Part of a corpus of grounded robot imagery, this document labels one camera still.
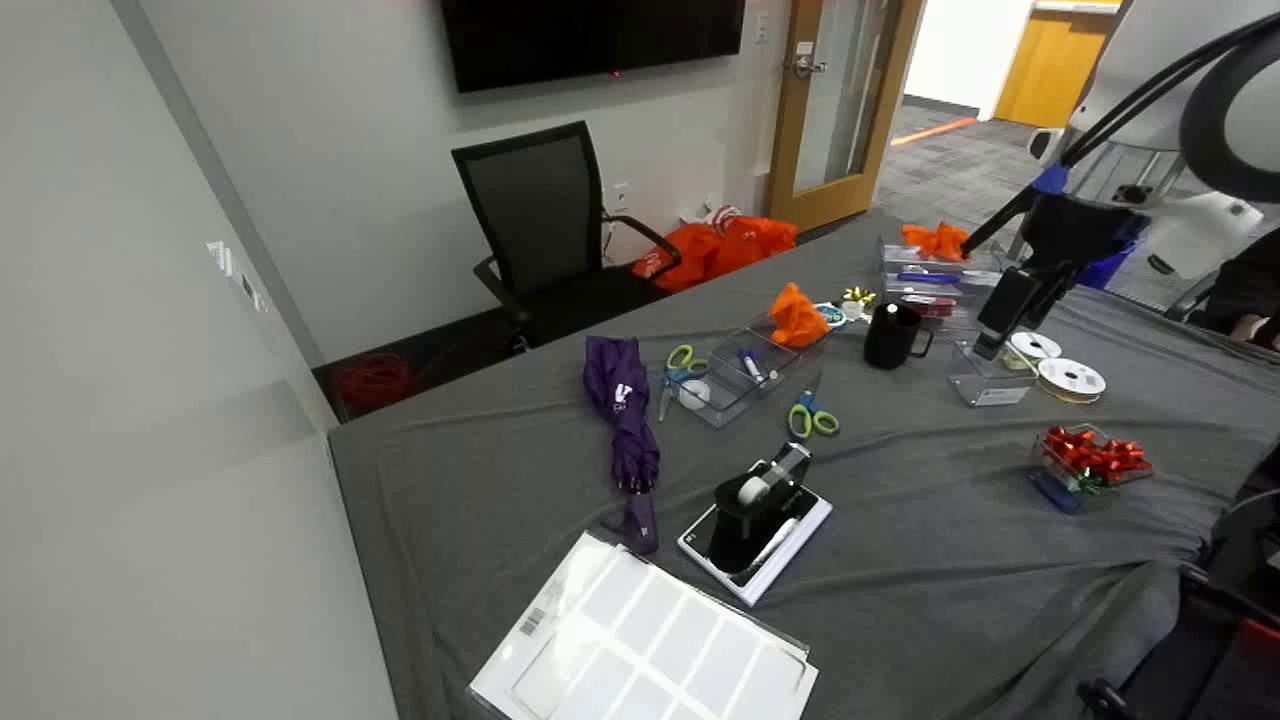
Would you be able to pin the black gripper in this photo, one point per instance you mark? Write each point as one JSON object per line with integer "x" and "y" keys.
{"x": 1018, "y": 299}

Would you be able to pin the black tape dispenser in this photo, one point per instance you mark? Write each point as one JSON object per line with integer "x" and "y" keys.
{"x": 749, "y": 513}

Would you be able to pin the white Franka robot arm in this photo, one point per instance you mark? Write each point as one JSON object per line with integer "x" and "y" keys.
{"x": 1201, "y": 226}

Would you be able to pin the white tape roll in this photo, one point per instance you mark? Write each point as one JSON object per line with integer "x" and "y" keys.
{"x": 1073, "y": 383}
{"x": 1032, "y": 351}

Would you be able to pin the small clear plastic box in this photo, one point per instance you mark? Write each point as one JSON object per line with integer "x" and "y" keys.
{"x": 990, "y": 389}

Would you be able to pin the clear plastic bags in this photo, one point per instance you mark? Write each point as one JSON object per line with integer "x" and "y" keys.
{"x": 935, "y": 282}

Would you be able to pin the black mug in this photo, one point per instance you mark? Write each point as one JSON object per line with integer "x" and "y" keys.
{"x": 889, "y": 336}

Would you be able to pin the orange fabric piece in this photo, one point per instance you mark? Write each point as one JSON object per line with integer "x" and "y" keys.
{"x": 935, "y": 240}

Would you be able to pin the yellow clips bundle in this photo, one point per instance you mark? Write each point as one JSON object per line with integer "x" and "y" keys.
{"x": 856, "y": 306}

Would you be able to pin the grey tablecloth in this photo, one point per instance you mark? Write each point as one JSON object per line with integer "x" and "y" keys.
{"x": 904, "y": 560}

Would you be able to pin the wooden door with glass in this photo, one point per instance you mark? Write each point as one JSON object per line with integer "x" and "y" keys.
{"x": 814, "y": 161}

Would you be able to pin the clear plastic case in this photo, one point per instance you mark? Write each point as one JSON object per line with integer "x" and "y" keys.
{"x": 726, "y": 392}

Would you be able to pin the yellow wooden cabinet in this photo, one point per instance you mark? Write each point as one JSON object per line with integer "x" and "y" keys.
{"x": 1053, "y": 65}

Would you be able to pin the orange bag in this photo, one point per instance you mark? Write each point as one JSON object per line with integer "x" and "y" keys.
{"x": 713, "y": 249}

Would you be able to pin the white box with black print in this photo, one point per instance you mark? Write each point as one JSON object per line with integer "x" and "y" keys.
{"x": 780, "y": 560}

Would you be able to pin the white label sheets pack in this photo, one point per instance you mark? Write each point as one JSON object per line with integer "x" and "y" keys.
{"x": 642, "y": 645}

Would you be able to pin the black mesh office chair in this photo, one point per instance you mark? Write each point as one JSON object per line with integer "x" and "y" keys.
{"x": 534, "y": 213}

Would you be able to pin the black wall television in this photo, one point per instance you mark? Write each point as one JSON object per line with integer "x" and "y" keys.
{"x": 584, "y": 38}

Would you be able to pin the white wall outlet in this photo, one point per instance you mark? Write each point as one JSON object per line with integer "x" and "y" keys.
{"x": 230, "y": 264}

